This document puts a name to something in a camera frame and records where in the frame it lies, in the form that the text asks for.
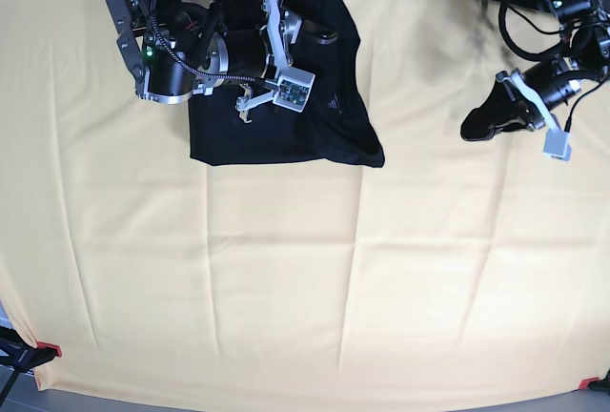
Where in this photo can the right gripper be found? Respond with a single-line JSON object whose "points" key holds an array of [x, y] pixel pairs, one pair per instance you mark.
{"points": [[237, 42]]}

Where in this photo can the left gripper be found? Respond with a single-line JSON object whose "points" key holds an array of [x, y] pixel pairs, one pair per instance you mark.
{"points": [[520, 102]]}

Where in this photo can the dark navy T-shirt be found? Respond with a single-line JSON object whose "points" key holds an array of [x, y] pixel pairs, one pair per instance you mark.
{"points": [[334, 124]]}

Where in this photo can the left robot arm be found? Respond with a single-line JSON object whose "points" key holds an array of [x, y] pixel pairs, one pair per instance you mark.
{"points": [[583, 35]]}

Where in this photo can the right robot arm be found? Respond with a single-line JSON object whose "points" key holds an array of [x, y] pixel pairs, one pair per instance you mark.
{"points": [[176, 49]]}

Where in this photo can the yellow table cloth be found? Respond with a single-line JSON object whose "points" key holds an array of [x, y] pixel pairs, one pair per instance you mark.
{"points": [[458, 275]]}

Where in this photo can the right red black clamp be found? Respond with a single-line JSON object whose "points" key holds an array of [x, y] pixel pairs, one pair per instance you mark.
{"points": [[596, 384]]}

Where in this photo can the red black clamp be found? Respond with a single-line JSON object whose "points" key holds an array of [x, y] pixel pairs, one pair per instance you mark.
{"points": [[20, 356], [596, 384]]}

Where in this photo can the left red black clamp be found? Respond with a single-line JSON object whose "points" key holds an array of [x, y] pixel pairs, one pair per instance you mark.
{"points": [[20, 356]]}

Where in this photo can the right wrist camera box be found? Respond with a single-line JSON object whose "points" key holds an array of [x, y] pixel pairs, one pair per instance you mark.
{"points": [[293, 89]]}

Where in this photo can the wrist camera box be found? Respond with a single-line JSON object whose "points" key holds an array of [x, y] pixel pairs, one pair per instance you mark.
{"points": [[293, 89], [556, 145]]}

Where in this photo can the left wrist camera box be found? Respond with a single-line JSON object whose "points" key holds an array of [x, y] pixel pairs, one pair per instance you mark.
{"points": [[556, 145]]}

